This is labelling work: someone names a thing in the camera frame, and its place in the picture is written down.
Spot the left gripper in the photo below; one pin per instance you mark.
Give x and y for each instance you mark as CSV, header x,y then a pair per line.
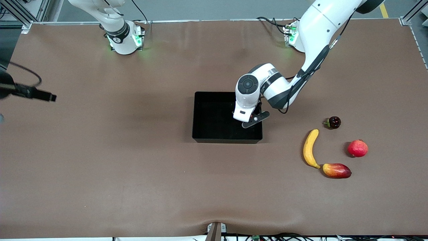
x,y
257,109

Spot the yellow banana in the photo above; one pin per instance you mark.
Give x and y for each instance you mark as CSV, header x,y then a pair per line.
x,y
309,149

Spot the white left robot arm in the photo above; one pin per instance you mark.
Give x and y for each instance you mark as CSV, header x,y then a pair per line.
x,y
317,30

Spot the black rectangular box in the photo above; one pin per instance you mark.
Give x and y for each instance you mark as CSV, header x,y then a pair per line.
x,y
214,117

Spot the red apple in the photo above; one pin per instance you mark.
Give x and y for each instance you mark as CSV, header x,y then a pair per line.
x,y
357,148

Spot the dark purple mangosteen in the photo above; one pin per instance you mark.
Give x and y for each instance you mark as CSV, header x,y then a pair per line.
x,y
334,122

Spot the red yellow mango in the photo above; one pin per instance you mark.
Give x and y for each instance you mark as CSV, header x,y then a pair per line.
x,y
336,170

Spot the brown table mat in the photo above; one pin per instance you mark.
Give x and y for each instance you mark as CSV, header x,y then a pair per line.
x,y
133,167

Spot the metal table edge bracket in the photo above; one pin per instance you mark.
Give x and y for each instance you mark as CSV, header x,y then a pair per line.
x,y
215,231

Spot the aluminium frame post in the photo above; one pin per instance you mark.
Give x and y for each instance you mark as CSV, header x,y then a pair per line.
x,y
20,13
414,11

